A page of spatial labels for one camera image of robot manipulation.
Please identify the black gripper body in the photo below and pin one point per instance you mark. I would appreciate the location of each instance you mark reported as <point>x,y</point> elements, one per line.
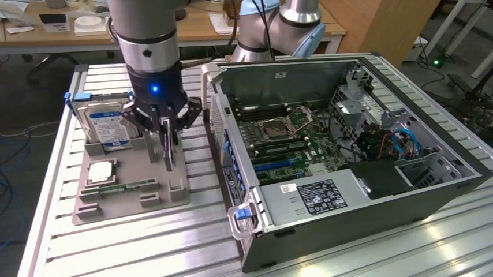
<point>156,86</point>

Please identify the graphics card with metal bracket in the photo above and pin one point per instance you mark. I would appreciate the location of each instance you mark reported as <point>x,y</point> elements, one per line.
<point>169,155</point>

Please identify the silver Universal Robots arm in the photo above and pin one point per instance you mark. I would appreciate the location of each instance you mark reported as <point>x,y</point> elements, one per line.
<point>149,52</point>

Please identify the hard disk in blue caddy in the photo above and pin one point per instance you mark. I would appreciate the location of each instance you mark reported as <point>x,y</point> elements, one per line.
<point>102,127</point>

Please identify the silver CPU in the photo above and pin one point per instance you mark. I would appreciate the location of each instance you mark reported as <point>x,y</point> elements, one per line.
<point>98,172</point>

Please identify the long wooden desk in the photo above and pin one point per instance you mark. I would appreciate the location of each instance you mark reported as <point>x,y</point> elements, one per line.
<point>204,34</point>

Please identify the CPU socket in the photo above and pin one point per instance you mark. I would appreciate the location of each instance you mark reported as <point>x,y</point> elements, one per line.
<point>275,129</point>

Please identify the green RAM stick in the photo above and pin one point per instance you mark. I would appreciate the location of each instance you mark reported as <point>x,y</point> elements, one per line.
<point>116,189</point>

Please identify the installed RAM stick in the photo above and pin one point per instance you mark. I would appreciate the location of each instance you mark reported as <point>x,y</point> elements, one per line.
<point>281,147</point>

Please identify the black round lamp base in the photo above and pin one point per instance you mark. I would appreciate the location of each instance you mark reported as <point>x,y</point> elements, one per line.
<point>182,14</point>

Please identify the white box with round dish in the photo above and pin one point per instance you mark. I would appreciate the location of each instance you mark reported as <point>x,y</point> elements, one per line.
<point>90,26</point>

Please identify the stack of white papers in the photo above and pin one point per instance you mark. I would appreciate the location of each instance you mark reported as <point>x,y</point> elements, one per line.
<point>221,26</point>

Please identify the blue expansion slot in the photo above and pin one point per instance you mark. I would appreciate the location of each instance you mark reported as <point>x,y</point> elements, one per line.
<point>272,165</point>

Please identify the metal socket cover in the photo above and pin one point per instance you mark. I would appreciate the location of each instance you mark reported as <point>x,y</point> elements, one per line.
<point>301,116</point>

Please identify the black office chair base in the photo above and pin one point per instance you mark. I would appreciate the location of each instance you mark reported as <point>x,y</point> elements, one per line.
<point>50,62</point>

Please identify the grey parts rack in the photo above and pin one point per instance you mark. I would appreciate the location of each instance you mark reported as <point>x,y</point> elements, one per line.
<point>132,207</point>

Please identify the white box with black top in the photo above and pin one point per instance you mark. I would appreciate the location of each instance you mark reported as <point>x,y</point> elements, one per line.
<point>55,23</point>

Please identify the green motherboard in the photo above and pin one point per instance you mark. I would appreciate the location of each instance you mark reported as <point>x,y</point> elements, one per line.
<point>320,144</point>

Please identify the blue case release latch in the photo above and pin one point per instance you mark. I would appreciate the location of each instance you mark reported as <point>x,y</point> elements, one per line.
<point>243,215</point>

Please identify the silver metal drive cage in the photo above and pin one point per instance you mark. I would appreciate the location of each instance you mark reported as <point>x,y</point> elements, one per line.
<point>349,108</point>

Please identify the small white paper card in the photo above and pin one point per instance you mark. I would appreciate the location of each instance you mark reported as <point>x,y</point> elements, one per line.
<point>19,29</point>

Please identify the grey power supply unit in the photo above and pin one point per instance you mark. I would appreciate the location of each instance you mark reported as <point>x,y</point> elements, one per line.
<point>308,207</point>

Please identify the open black PC case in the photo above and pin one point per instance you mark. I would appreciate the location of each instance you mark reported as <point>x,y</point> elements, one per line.
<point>347,231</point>

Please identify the wooden cabinet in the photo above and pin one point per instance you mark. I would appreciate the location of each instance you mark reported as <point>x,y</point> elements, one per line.
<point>385,29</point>

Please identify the grey disk bay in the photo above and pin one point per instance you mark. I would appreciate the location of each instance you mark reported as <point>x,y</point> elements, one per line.
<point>424,170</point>

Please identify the green indicator light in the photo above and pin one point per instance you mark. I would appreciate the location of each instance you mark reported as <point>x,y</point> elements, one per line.
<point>436,62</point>

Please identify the white table frame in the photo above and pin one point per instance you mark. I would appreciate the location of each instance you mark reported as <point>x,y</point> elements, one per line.
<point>459,17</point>

